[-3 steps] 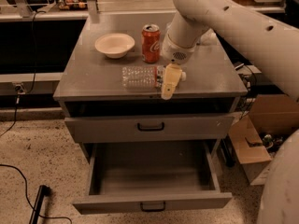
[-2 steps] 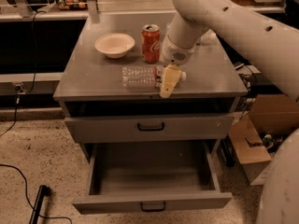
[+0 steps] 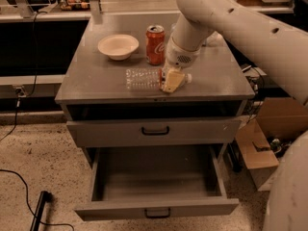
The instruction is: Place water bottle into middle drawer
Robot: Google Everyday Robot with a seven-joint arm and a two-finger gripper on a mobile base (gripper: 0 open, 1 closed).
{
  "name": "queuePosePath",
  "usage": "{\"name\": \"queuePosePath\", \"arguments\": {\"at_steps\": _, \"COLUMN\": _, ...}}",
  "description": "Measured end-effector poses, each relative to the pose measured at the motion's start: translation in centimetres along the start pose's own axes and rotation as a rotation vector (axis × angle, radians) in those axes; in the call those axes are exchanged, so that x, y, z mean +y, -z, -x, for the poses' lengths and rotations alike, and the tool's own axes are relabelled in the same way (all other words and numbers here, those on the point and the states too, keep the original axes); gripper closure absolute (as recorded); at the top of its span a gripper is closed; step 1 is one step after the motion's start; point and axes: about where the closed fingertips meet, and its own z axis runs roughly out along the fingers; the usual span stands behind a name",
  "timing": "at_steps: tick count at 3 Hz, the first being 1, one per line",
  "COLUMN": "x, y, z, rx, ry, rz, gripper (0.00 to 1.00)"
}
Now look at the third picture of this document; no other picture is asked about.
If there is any orange soda can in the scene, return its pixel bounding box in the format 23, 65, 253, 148
145, 25, 165, 65

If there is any black floor cable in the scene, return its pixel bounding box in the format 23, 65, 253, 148
0, 168, 75, 231

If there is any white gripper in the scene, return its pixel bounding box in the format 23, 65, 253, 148
160, 38, 200, 93

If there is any grey middle shelf post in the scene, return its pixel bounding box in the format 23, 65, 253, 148
90, 0, 102, 24

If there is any black hanging wall cable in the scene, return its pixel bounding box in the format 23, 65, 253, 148
0, 11, 49, 142

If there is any open cardboard box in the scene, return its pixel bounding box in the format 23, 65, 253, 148
235, 97, 308, 191

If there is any grey open lower drawer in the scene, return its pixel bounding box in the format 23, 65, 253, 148
75, 145, 239, 221

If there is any grey left shelf post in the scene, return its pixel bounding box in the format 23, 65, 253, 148
14, 0, 34, 18

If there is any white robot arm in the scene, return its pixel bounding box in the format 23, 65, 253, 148
166, 0, 308, 231

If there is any clear plastic water bottle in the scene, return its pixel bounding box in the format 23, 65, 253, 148
126, 67, 193, 90

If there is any grey shelf post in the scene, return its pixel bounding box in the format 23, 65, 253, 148
14, 0, 34, 18
90, 0, 102, 24

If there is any black bar on floor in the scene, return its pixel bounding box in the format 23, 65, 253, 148
30, 191, 52, 231

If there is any wall power outlet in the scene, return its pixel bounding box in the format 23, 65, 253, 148
13, 86, 27, 98

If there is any white paper bowl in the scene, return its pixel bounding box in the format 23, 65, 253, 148
97, 34, 140, 61

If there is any grey closed upper drawer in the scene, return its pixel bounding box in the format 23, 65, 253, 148
66, 117, 241, 148

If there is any grey metal drawer cabinet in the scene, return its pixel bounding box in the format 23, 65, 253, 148
56, 12, 254, 161

